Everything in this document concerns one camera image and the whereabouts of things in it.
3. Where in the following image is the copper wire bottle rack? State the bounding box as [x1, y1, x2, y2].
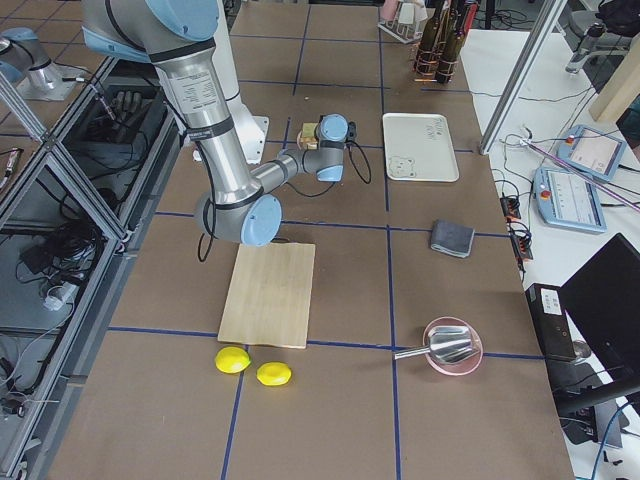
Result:
[413, 48, 458, 84]

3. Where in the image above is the water bottle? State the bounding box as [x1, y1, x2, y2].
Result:
[565, 22, 606, 74]

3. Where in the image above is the teach pendant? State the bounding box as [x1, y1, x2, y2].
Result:
[557, 125, 626, 182]
[533, 167, 607, 234]

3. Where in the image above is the wooden cutting board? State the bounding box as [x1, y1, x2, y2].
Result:
[218, 243, 315, 349]

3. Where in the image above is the whole yellow lemon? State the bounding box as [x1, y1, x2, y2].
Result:
[214, 346, 251, 374]

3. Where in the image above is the grey folded cloth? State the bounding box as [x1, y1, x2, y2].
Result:
[429, 219, 475, 258]

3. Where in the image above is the dark wine bottle left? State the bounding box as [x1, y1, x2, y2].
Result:
[414, 0, 450, 77]

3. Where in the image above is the bread slice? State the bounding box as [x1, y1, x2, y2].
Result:
[300, 122, 319, 150]

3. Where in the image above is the far teach pendant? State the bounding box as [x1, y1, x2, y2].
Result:
[557, 125, 626, 182]

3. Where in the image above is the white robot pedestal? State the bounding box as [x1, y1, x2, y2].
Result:
[190, 1, 268, 165]

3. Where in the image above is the pink bowl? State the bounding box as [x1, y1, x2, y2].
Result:
[422, 316, 484, 376]

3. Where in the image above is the black computer box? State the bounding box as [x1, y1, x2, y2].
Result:
[525, 283, 576, 362]

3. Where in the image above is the aluminium frame post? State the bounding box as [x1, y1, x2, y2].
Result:
[479, 0, 567, 155]

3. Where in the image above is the white bear tray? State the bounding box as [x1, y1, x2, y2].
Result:
[382, 113, 459, 183]

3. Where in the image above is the dark wine bottle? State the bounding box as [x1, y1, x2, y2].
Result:
[435, 1, 478, 84]
[414, 0, 450, 77]

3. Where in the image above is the black monitor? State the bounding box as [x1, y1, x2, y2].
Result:
[560, 233, 639, 378]

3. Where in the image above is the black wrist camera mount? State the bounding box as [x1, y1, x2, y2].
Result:
[346, 121, 357, 142]

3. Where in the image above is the near teach pendant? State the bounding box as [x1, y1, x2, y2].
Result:
[533, 167, 607, 234]

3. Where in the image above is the metal scoop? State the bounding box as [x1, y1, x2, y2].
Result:
[394, 325, 479, 365]

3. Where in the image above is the dark wine bottle right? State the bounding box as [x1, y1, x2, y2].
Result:
[435, 1, 478, 84]

